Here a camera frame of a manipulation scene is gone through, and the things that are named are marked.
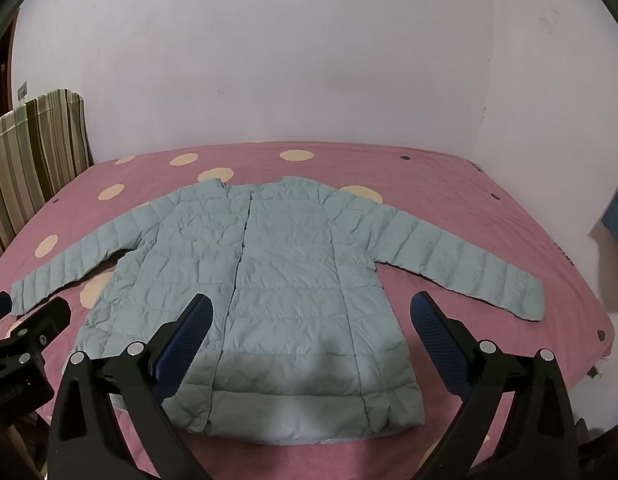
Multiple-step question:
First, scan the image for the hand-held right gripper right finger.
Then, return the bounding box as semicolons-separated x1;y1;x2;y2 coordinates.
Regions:
410;291;580;480

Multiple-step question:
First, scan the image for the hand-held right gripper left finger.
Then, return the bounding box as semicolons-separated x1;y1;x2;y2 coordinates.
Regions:
48;293;213;480

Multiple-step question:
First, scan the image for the light blue puffer jacket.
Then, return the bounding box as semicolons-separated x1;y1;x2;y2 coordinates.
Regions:
11;176;546;435

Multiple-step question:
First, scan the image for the pink dotted bed sheet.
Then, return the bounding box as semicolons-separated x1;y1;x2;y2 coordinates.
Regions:
0;141;614;480

